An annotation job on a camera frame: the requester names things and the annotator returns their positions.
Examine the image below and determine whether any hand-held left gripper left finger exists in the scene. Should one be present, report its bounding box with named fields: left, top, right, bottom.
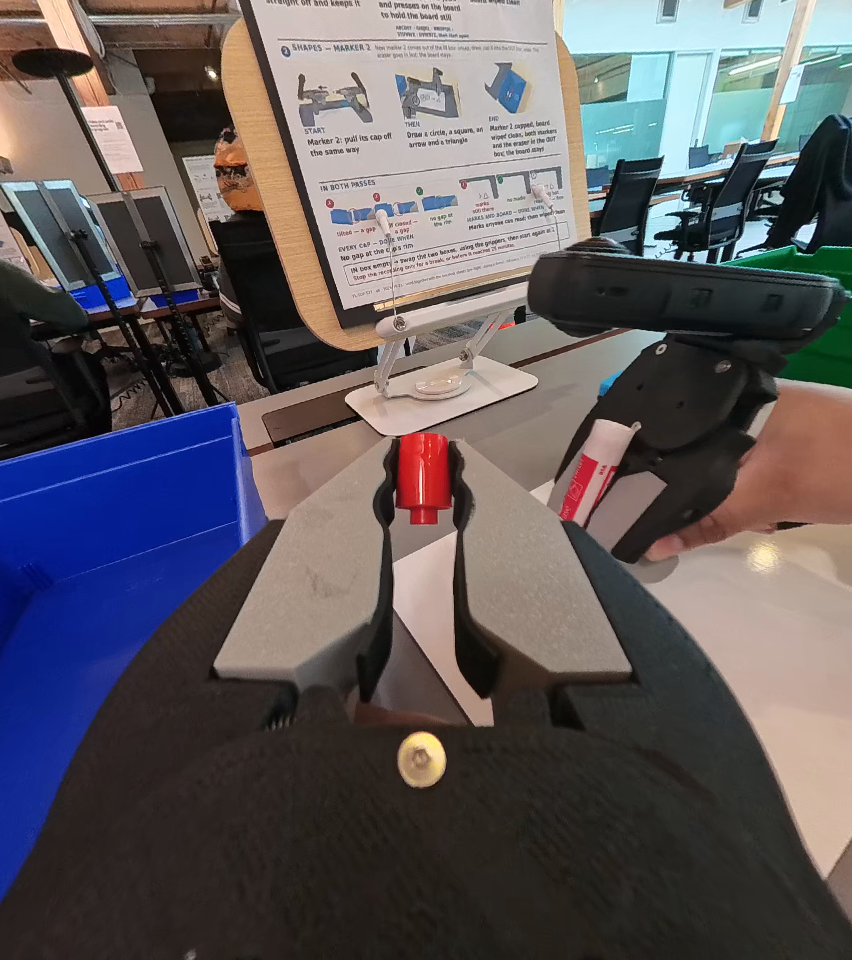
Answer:
left=213, top=437, right=400, bottom=702

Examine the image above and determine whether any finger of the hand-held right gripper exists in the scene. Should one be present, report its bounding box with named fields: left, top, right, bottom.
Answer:
left=585, top=472, right=672, bottom=558

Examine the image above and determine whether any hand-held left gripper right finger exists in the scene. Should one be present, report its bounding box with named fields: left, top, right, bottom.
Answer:
left=447, top=438, right=633, bottom=700

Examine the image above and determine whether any red and white marker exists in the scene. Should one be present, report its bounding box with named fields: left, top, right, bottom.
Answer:
left=557, top=418, right=642, bottom=526

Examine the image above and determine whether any red marker cap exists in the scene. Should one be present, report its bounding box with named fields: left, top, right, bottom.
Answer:
left=394, top=432, right=453, bottom=526

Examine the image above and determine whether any white whiteboard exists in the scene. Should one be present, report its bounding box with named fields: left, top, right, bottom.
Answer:
left=393, top=480, right=852, bottom=879

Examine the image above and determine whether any person's right hand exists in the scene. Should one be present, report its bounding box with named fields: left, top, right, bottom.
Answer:
left=645, top=378, right=852, bottom=564

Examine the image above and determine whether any black office chair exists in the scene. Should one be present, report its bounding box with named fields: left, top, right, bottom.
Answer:
left=208, top=217, right=379, bottom=396
left=677, top=138, right=779, bottom=264
left=591, top=156, right=665, bottom=261

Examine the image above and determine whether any dark jacket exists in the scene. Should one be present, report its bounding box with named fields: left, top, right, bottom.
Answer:
left=767, top=108, right=852, bottom=254

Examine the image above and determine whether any blue plastic bin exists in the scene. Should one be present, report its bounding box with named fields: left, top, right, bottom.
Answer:
left=0, top=401, right=269, bottom=960

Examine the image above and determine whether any black tripod stand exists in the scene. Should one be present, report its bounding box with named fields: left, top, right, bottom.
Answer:
left=69, top=228, right=184, bottom=417
left=141, top=240, right=222, bottom=406

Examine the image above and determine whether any grey panel board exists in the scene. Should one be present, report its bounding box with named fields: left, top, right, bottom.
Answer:
left=87, top=186, right=202, bottom=297
left=0, top=178, right=115, bottom=290

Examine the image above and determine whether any instruction sheet on stand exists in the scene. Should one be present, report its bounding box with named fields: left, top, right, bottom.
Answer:
left=221, top=16, right=593, bottom=352

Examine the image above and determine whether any black floor lamp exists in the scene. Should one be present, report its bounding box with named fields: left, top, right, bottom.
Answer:
left=12, top=46, right=123, bottom=192

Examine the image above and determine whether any wall poster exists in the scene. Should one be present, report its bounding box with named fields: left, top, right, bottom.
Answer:
left=182, top=153, right=222, bottom=222

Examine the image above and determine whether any white wall notice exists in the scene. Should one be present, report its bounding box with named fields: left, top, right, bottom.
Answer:
left=81, top=105, right=144, bottom=175

